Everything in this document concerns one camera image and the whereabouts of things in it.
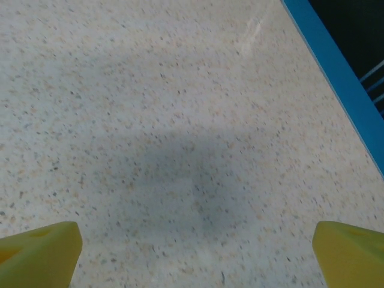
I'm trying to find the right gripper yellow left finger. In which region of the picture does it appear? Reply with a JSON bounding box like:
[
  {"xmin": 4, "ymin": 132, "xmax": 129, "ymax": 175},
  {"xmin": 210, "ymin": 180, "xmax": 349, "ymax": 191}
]
[{"xmin": 0, "ymin": 221, "xmax": 83, "ymax": 288}]

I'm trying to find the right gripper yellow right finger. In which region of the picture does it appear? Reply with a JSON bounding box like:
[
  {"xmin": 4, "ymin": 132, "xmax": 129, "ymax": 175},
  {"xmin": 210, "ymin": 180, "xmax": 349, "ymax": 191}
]
[{"xmin": 311, "ymin": 220, "xmax": 384, "ymax": 288}]

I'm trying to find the blue table edge strip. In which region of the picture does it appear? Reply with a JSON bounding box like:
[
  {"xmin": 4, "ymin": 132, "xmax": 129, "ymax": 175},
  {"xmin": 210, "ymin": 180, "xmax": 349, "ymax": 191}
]
[{"xmin": 280, "ymin": 0, "xmax": 384, "ymax": 180}]

